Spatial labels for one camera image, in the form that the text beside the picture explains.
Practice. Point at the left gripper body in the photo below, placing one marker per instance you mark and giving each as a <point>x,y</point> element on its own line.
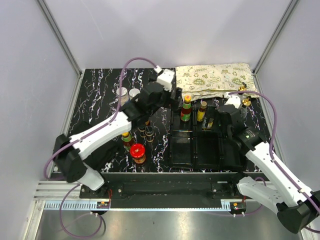
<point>173,103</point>

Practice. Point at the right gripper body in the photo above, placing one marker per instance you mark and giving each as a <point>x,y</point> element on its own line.
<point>218,127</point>

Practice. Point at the yellow-cap green-label bottle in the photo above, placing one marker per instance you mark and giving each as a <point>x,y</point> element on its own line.
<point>127,140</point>
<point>186,109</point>

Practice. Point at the yellow-label beige-cap bottle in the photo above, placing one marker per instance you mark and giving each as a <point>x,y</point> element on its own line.
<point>201,111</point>
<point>207,123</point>

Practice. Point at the yellow-cap green-label bottle front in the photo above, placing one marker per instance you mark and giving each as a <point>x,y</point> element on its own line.
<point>127,140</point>

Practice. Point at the red-lid chili sauce jar front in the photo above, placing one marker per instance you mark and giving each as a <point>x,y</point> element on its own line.
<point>138,153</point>

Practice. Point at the glass oil bottle gold spout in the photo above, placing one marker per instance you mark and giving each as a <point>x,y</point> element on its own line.
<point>240,92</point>

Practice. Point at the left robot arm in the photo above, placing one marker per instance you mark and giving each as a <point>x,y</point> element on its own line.
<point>70,152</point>

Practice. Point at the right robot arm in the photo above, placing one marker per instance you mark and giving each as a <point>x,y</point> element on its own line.
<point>295,204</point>

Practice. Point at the patterned cream folded cloth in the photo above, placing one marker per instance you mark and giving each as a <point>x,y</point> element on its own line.
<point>213,80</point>

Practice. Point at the black organizer tray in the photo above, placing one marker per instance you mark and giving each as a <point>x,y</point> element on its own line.
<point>195,148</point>

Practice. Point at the right white-lid granule jar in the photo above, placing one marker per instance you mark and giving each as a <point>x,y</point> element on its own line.
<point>133,92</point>

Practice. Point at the white-lid granule jar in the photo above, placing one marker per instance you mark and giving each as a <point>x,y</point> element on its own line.
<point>123,95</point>
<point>133,92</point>

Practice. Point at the left white-lid granule jar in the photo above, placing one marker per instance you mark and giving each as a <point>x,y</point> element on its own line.
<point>123,95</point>

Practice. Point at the black cloth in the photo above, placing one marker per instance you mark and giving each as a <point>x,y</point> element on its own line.
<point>98,158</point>

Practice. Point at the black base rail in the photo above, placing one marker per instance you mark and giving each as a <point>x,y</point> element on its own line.
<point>166,190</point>

